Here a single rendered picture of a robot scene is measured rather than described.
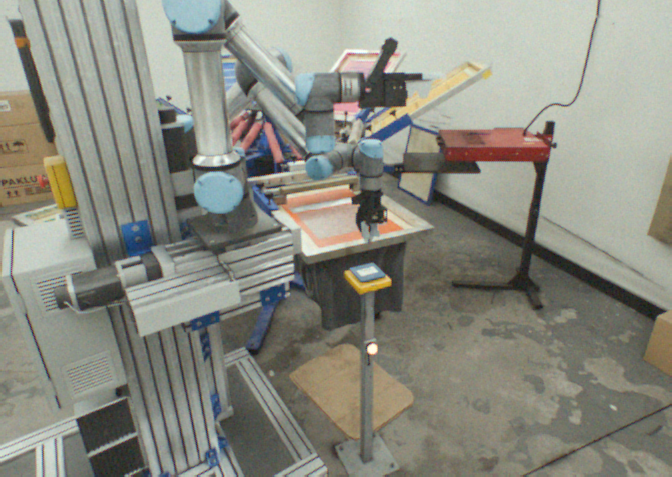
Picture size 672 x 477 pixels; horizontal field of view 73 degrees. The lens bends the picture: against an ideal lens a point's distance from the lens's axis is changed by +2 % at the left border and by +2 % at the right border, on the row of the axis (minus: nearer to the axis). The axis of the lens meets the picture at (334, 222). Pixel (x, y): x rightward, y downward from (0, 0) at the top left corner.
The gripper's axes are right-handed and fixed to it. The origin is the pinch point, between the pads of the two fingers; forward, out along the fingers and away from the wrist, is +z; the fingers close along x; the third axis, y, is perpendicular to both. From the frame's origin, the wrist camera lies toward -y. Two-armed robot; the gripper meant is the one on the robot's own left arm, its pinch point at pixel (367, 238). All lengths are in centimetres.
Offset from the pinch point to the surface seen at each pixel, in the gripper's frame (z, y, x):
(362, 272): 13.2, 0.0, -2.0
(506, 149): 1, -69, 127
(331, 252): 12.2, -17.2, -6.8
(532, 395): 110, 3, 95
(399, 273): 37, -27, 31
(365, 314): 30.4, 1.9, -1.7
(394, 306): 55, -27, 29
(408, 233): 11.5, -17.3, 28.3
